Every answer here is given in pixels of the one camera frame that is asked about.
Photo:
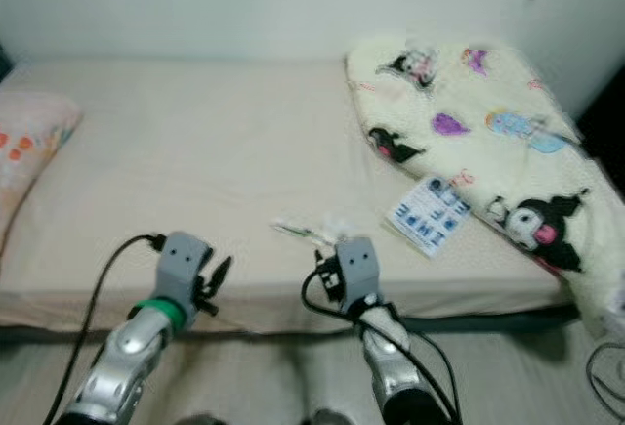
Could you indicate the cream cartoon print blanket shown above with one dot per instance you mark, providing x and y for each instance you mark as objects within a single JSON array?
[{"x": 498, "y": 161}]

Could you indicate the clear plastic wrapper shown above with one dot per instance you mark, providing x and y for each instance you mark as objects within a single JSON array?
[{"x": 308, "y": 228}]

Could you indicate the white book with blue letters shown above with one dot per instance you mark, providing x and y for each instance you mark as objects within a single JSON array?
[{"x": 428, "y": 215}]

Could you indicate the pink pillow with orange dots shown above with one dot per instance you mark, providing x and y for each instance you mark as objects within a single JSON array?
[{"x": 29, "y": 142}]

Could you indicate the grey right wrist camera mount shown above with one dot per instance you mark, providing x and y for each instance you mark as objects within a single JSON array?
[{"x": 357, "y": 264}]

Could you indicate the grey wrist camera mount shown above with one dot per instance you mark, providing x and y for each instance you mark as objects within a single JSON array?
[
  {"x": 186, "y": 254},
  {"x": 357, "y": 264}
]

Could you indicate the robot right leg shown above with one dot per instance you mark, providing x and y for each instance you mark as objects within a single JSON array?
[{"x": 330, "y": 418}]

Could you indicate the bed with beige sheet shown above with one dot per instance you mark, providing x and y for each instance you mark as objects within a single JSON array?
[{"x": 205, "y": 151}]

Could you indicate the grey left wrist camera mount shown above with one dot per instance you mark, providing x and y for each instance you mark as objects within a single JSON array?
[{"x": 186, "y": 254}]

